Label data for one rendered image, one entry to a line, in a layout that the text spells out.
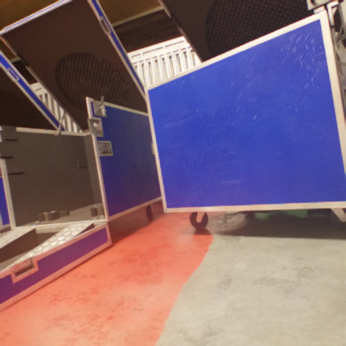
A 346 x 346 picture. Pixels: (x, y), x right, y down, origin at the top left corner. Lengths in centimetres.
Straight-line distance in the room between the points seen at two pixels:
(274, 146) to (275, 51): 42
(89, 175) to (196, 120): 180
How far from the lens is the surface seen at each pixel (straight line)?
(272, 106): 134
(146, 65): 392
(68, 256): 154
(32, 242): 218
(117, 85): 267
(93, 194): 307
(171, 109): 163
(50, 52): 267
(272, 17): 229
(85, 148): 309
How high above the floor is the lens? 44
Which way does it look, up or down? 1 degrees down
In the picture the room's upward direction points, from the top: 9 degrees counter-clockwise
